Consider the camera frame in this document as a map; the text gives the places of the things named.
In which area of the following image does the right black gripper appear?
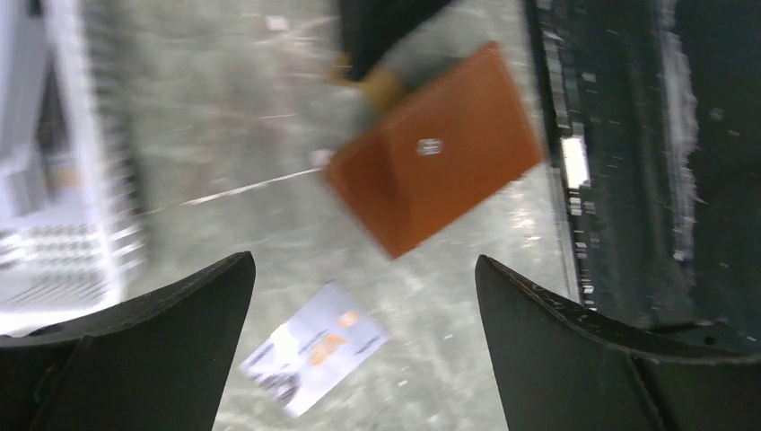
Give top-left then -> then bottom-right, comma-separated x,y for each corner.
336,0 -> 452,82

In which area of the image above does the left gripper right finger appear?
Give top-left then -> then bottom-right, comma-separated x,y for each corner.
475,255 -> 760,430

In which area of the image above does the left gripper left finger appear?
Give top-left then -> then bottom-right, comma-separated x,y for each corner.
1,251 -> 256,430

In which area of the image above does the brown leather card holder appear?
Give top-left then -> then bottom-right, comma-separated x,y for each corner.
326,41 -> 544,259

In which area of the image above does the clear plastic card sleeve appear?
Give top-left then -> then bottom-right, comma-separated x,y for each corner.
240,281 -> 389,418

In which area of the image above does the white plastic basket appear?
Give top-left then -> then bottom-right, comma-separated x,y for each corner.
1,1 -> 147,336

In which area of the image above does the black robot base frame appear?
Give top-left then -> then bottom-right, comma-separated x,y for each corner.
525,1 -> 760,354

